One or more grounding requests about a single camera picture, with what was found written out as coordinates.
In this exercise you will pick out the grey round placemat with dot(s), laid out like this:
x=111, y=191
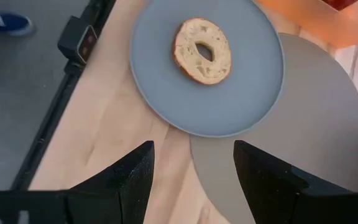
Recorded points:
x=315, y=124

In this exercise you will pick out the person's foot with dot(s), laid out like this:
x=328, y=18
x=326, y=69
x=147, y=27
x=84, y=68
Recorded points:
x=11, y=23

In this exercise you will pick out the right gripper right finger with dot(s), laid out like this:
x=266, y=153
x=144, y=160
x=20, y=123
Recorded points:
x=269, y=186

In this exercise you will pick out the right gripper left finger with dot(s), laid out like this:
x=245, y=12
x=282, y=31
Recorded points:
x=117, y=193

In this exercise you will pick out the orange cutting board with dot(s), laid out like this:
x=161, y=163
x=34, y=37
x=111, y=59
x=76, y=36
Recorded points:
x=315, y=21

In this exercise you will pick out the toasted bagel half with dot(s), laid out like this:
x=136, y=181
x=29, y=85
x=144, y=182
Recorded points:
x=191, y=59

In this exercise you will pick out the grey-blue round plate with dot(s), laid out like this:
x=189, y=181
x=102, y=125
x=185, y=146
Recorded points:
x=244, y=102

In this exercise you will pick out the red apple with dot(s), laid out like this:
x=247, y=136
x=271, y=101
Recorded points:
x=339, y=3

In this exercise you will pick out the black aluminium table frame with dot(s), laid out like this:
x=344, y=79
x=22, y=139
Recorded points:
x=51, y=124

